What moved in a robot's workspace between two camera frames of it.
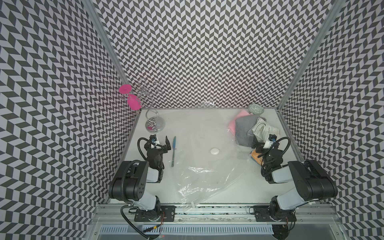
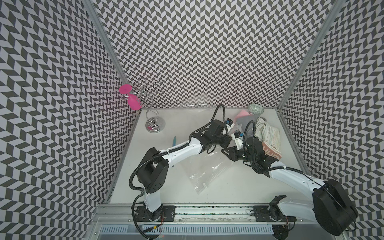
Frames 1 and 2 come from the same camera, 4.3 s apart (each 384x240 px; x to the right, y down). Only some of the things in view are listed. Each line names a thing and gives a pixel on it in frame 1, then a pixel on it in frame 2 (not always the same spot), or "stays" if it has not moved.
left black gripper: x=164 y=148 → x=227 y=138
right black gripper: x=276 y=146 → x=232 y=153
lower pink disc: x=134 y=102 stays
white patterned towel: x=261 y=130 stays
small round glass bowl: x=256 y=109 stays
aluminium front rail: x=217 y=214 stays
